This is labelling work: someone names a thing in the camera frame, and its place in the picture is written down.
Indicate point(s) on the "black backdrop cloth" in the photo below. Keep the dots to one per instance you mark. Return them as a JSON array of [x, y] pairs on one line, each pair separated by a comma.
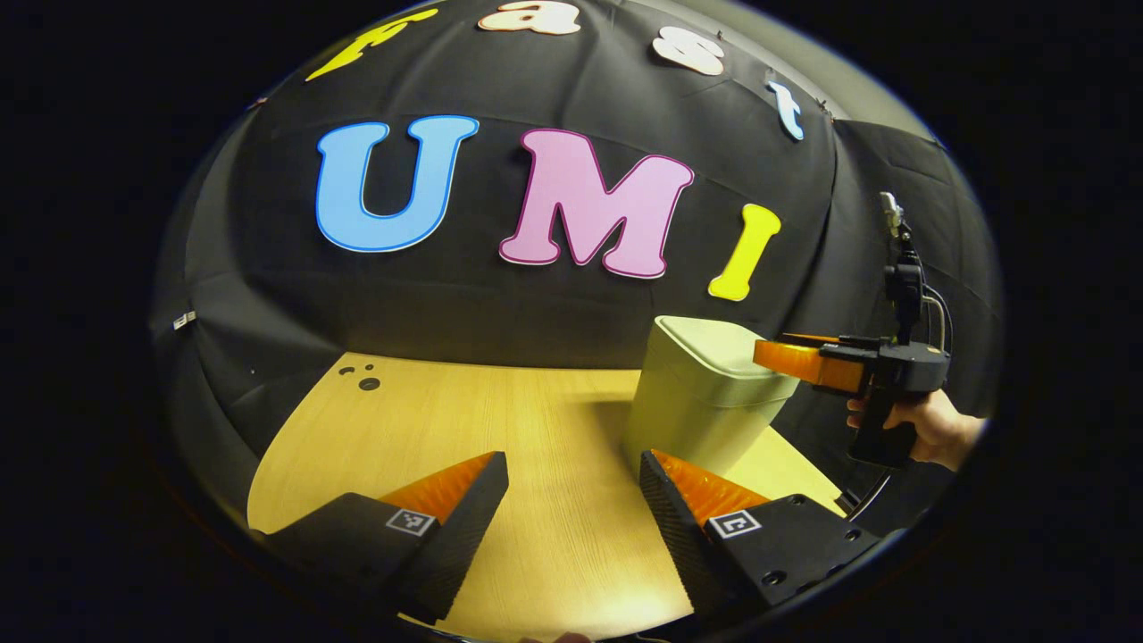
[[491, 304]]

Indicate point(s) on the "small dark clip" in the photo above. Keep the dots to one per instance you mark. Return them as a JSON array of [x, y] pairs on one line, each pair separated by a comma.
[[823, 109]]

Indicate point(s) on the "wooden desktop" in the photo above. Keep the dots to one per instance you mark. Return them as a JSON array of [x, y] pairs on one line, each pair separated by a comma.
[[536, 438]]

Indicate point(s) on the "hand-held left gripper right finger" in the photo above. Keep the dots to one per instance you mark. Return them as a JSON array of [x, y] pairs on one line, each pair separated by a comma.
[[674, 536]]

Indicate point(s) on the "silver clip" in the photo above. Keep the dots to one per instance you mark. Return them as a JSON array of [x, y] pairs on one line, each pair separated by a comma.
[[184, 320]]

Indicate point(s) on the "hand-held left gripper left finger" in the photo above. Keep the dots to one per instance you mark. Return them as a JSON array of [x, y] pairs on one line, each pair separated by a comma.
[[460, 545]]

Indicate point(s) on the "green desktop garbage bin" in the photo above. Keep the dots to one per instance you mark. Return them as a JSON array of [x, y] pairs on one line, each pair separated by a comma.
[[688, 411]]

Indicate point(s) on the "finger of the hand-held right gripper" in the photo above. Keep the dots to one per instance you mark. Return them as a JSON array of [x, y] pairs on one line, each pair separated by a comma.
[[799, 362], [826, 340]]

